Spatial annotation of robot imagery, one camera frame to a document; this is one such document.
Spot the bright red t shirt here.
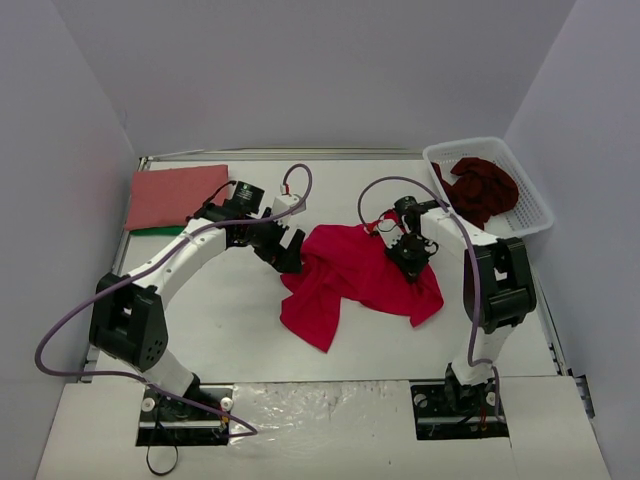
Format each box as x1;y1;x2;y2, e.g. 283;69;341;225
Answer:
280;225;444;353

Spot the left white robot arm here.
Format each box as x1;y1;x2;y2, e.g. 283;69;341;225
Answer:
89;182;306;418

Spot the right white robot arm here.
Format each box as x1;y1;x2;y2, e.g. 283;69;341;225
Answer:
375;196;536;414

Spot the dark red t shirt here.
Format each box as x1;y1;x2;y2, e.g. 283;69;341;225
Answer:
431;157;519;229

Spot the folded green shirt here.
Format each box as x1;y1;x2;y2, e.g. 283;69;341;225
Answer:
130;226;184;237

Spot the folded salmon pink shirt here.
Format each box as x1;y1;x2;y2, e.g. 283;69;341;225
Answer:
125;165;229;231

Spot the white plastic basket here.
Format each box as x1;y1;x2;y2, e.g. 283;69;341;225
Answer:
423;137;554;237

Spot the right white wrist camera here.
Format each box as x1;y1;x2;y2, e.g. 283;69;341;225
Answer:
374;211;405;244

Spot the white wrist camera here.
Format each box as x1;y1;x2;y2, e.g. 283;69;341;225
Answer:
271;194;306;218
374;211;405;244

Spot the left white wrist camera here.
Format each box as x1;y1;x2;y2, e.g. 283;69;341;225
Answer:
271;194;306;218

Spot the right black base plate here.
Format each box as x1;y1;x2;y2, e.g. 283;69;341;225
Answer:
410;380;509;441

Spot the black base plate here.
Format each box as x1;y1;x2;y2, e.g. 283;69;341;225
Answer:
136;388;230;447
410;380;509;441

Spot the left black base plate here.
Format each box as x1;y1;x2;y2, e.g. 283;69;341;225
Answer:
136;388;230;447

